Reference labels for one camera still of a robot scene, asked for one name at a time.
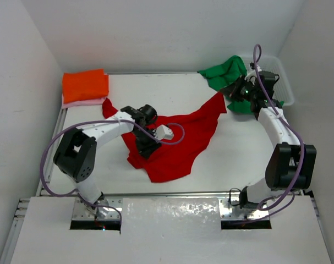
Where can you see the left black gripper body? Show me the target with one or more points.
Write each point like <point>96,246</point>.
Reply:
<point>147,146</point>

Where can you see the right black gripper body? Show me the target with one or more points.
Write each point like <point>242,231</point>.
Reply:
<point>234,89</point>

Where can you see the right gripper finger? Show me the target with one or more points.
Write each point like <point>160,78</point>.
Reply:
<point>238,98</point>
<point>231,89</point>

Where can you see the red t shirt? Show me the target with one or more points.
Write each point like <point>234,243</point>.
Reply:
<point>173,162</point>

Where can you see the pink t shirt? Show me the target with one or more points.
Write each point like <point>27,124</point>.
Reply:
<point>93,102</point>

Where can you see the orange t shirt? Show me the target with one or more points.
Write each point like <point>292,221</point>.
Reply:
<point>84,85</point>

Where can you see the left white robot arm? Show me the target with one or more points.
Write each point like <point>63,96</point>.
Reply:
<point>76,153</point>

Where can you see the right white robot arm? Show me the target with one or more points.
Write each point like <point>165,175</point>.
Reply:
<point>291,165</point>

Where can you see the green t shirt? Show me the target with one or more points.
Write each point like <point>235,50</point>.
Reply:
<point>227,73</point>

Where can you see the white plastic basket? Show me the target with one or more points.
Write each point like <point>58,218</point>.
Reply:
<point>282,90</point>

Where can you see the white front cover panel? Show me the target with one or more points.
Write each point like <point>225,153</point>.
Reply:
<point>163,230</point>

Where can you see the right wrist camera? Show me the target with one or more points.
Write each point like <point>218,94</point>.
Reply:
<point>251,76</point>

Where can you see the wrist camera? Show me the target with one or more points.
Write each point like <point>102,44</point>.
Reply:
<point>251,76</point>
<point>163,132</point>

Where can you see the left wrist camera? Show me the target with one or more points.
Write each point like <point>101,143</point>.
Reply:
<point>163,132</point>

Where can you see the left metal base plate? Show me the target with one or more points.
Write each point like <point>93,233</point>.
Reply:
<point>83,212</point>

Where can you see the metal base plate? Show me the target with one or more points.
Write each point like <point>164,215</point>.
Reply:
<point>230,211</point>
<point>83,212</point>

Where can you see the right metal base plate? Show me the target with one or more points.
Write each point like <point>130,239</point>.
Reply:
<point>230,211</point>

